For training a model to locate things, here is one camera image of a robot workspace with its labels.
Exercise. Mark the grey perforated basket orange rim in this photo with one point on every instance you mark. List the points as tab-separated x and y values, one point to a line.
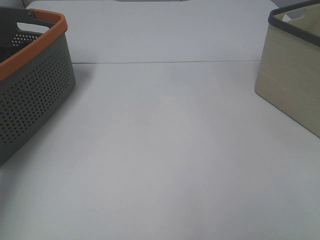
36	73

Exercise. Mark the beige basket grey rim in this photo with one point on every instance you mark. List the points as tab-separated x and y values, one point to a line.
289	71

